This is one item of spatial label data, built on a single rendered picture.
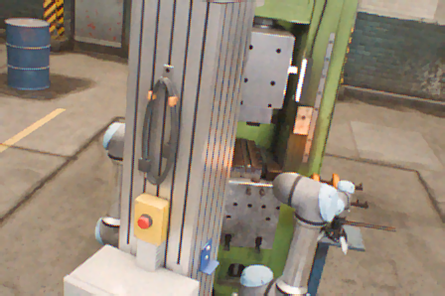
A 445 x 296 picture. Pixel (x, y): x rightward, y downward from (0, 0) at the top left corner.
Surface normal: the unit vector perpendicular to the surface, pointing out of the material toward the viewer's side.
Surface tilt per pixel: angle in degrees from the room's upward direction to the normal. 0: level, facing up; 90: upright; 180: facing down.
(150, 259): 90
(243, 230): 90
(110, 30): 90
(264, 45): 90
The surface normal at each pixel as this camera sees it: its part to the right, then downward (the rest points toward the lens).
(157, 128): -0.39, 0.32
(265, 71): 0.04, 0.40
